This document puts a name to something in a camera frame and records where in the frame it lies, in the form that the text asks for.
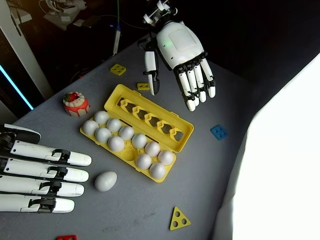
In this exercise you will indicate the white backdrop sheet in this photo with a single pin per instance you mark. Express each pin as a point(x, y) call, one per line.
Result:
point(287, 162)

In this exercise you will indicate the grey table cloth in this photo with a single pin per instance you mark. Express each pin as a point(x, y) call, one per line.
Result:
point(150, 200)

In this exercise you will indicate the cyan light strip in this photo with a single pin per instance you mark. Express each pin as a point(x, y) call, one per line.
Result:
point(15, 86)

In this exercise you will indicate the yellow triangle three-hole block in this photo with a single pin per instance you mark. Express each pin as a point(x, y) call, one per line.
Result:
point(179, 219)

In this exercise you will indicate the red white strawberry cake toy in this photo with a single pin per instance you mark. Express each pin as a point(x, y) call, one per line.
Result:
point(76, 107)

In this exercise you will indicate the white upright panel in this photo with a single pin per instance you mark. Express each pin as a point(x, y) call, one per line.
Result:
point(27, 50)

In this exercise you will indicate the white toy egg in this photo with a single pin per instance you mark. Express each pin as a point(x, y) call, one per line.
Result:
point(102, 135)
point(143, 160)
point(139, 140)
point(90, 127)
point(101, 117)
point(126, 132)
point(105, 181)
point(113, 125)
point(115, 143)
point(152, 148)
point(157, 170)
point(165, 157)

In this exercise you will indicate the blue square four-hole block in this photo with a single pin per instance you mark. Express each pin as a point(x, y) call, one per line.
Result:
point(219, 132)

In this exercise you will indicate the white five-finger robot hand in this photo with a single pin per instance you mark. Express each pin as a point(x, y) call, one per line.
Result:
point(25, 170)
point(180, 42)

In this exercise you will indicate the white electronic device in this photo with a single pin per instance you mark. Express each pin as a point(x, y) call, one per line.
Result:
point(62, 17)

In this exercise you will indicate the yellow egg carton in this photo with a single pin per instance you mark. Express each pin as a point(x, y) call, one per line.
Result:
point(128, 155)

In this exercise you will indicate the yellow square four-hole block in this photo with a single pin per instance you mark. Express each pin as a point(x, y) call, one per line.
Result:
point(118, 69)

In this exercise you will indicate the red pentagon five-hole block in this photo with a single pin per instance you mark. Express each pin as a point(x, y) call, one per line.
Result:
point(60, 238)

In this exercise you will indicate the yellow rectangular two-hole block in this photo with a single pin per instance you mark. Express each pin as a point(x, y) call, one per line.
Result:
point(138, 87)

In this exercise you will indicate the white adapter stick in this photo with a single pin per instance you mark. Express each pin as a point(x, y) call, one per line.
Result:
point(117, 40)

